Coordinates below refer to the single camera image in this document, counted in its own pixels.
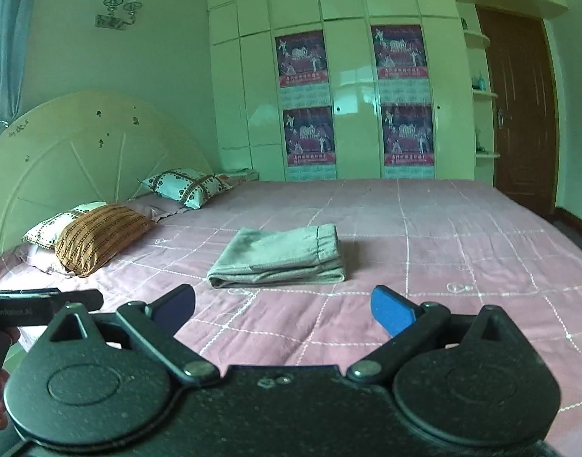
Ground white patterned pillow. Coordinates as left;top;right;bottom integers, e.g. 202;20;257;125
141;168;233;210
22;201;108;249

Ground cream corner shelf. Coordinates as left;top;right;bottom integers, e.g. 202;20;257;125
460;2;502;160

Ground cream bed headboard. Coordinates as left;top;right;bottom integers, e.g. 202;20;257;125
0;88;216;272

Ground grey-green pants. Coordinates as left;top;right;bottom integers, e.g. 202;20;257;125
206;223;346;289

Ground twin-shade wall lamp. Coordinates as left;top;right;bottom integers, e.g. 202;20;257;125
95;0;142;30

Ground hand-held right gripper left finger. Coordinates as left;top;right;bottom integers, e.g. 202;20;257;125
31;284;220;385

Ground figure print poster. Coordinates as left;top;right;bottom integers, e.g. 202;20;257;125
381;103;436;179
281;106;338;182
274;29;332;108
370;24;427;104

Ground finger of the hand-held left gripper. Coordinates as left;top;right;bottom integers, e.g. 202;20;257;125
43;289;104;312

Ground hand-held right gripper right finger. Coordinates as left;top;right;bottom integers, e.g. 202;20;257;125
347;286;534;382

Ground brown wooden door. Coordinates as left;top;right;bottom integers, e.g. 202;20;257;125
476;7;558;217

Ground light curtain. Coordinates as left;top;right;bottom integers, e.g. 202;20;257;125
0;0;42;153

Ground pink pillow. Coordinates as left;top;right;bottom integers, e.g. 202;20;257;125
126;193;187;222

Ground brown striped pillow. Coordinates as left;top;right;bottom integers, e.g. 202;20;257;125
54;204;157;278

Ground cream glossy wardrobe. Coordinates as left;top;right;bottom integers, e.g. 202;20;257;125
205;0;570;184

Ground bed with pink bedspread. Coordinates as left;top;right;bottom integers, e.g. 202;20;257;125
0;178;582;457

